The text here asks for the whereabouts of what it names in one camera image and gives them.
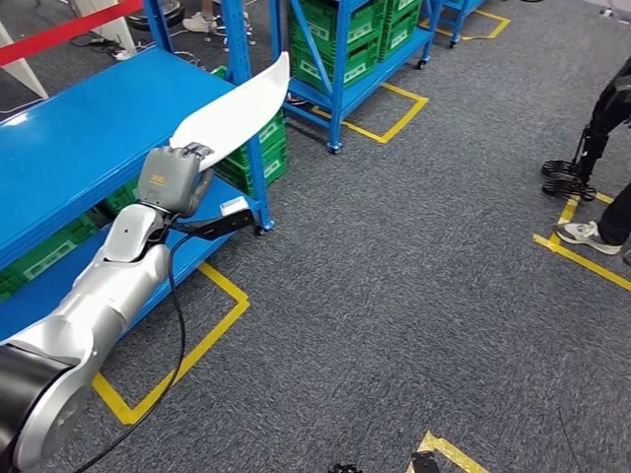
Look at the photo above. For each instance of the person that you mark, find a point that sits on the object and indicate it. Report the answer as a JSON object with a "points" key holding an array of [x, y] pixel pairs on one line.
{"points": [[586, 236], [199, 23]]}

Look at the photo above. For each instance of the long red barrier belt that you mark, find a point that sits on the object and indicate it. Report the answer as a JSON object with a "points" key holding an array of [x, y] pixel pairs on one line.
{"points": [[59, 29]]}

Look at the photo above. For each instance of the blue metal shelf rack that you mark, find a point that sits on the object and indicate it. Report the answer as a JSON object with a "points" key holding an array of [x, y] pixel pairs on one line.
{"points": [[74, 130]]}

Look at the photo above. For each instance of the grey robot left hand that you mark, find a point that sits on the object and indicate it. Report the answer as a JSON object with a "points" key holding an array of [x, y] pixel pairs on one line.
{"points": [[167, 179]]}

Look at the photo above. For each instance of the black robot foot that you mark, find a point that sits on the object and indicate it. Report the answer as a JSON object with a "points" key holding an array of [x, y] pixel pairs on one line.
{"points": [[425, 463], [345, 469]]}

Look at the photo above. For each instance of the small blue metal rack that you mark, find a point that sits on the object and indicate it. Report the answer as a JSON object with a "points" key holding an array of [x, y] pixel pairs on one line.
{"points": [[456, 23], [345, 98]]}

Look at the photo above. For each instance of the black robot right foot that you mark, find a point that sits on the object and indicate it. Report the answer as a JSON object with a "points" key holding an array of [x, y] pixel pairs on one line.
{"points": [[425, 463]]}

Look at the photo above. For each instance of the white desk leg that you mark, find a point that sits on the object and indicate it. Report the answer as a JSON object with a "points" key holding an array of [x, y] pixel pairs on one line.
{"points": [[20, 68], [109, 29]]}

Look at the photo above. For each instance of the white power strip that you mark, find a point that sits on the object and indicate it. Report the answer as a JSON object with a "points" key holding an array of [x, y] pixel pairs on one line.
{"points": [[123, 55]]}

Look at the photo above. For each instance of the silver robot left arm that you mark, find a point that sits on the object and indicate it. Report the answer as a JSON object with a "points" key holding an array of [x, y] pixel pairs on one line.
{"points": [[88, 307]]}

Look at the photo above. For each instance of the yellow floor tape square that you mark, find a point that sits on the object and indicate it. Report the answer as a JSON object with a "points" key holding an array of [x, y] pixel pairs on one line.
{"points": [[454, 452], [582, 261], [199, 356], [498, 26]]}

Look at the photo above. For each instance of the black robot left foot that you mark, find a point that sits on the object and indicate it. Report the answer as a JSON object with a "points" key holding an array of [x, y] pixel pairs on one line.
{"points": [[345, 469]]}

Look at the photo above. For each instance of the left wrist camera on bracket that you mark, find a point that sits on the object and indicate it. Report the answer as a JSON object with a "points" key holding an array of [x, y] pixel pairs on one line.
{"points": [[222, 223]]}

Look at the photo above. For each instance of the black legged humanoid robot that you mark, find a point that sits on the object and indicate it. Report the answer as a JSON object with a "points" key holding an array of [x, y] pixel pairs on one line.
{"points": [[596, 130]]}

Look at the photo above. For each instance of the yellow floor tape strip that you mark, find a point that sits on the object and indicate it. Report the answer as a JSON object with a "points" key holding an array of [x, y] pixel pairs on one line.
{"points": [[404, 117]]}

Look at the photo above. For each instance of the white curved plastic part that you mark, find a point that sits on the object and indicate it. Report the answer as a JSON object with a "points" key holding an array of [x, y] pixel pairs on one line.
{"points": [[236, 111]]}

